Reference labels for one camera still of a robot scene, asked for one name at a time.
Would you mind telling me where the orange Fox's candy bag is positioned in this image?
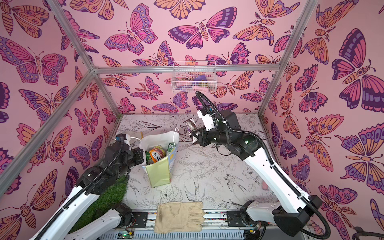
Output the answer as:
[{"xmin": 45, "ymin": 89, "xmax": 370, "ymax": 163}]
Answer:
[{"xmin": 149, "ymin": 145, "xmax": 166, "ymax": 163}]

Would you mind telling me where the small brown snack pack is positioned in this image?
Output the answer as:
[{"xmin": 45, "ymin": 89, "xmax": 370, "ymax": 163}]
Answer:
[{"xmin": 184, "ymin": 118, "xmax": 198, "ymax": 144}]

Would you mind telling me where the white paper bag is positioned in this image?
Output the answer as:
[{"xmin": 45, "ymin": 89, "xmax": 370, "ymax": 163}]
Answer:
[{"xmin": 131, "ymin": 127, "xmax": 180, "ymax": 187}]

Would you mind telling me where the green spring tea bag back-side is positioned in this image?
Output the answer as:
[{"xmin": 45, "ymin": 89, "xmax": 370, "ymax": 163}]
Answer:
[{"xmin": 166, "ymin": 143, "xmax": 176, "ymax": 156}]

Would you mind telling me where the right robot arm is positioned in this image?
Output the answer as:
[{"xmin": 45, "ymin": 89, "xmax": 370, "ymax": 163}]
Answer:
[{"xmin": 192, "ymin": 91, "xmax": 331, "ymax": 240}]

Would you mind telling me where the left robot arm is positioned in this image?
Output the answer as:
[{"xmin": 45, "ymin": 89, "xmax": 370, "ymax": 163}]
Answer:
[{"xmin": 32, "ymin": 134, "xmax": 144, "ymax": 240}]

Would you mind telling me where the green artificial grass mat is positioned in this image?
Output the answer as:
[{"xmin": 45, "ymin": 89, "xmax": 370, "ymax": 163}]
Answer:
[{"xmin": 69, "ymin": 176, "xmax": 128, "ymax": 233}]

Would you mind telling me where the beige work glove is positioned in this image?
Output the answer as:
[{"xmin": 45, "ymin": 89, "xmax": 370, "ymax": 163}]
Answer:
[{"xmin": 154, "ymin": 202, "xmax": 205, "ymax": 234}]

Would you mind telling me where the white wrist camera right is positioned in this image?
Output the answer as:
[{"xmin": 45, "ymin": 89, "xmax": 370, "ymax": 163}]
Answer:
[{"xmin": 197, "ymin": 110, "xmax": 218, "ymax": 132}]

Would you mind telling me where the white wire basket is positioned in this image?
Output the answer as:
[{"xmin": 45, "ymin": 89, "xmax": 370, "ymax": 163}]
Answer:
[{"xmin": 170, "ymin": 60, "xmax": 218, "ymax": 93}]

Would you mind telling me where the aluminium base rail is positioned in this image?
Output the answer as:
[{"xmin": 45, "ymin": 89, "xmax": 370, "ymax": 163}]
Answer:
[{"xmin": 98, "ymin": 209, "xmax": 271, "ymax": 240}]

